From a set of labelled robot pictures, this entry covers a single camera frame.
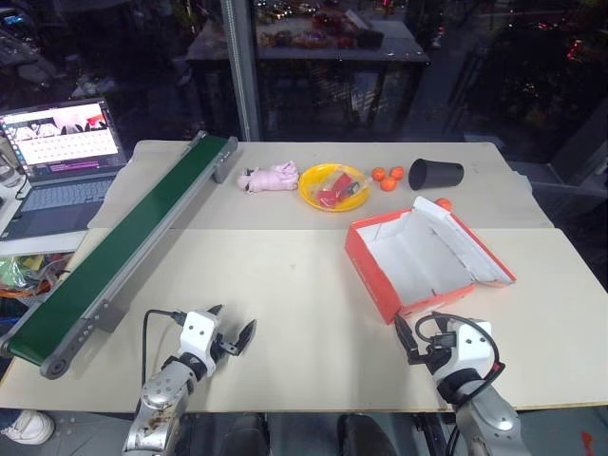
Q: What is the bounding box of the open grey laptop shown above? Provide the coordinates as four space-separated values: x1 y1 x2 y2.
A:
0 97 129 243

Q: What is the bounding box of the green conveyor belt grey frame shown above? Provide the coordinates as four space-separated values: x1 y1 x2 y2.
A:
0 130 239 380

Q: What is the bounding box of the yellow plate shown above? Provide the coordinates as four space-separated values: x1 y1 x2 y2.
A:
297 162 371 213

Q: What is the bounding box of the orange shoe box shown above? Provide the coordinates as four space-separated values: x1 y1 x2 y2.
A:
343 195 518 326

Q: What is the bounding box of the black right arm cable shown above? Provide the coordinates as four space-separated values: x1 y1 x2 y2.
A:
414 312 503 384

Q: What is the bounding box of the clear bag with red items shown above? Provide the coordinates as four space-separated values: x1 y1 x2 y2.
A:
307 165 372 208

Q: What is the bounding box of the plastic bag of colourful clutter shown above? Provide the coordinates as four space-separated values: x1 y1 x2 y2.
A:
0 253 73 301

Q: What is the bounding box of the pink plush toy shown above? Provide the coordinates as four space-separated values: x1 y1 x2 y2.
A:
237 160 299 195

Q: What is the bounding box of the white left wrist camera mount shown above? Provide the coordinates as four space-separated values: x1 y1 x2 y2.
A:
178 310 222 370

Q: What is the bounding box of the dark background table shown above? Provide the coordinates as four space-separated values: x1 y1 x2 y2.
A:
184 0 432 140

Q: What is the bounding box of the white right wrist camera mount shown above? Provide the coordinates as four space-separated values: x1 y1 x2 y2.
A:
447 320 494 377

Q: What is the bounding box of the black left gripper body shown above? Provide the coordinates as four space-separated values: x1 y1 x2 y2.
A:
210 328 241 365

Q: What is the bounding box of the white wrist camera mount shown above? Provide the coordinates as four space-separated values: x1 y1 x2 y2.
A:
178 310 222 370
447 320 494 377

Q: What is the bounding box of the white sneaker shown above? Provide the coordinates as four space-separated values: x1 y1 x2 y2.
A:
0 408 56 447

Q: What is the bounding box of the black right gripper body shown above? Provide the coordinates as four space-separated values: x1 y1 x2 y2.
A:
417 331 458 367

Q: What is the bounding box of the black box on background table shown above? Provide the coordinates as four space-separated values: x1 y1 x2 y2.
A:
356 28 385 49

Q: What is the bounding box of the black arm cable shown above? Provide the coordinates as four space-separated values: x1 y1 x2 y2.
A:
414 312 503 384
142 309 188 381

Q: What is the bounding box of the grey metal window pillar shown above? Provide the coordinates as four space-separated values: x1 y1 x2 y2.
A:
219 0 264 143

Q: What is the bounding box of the black plastic cup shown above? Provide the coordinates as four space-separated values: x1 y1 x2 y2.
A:
408 157 466 192

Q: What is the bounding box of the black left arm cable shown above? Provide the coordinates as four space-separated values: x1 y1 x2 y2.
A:
142 309 188 381

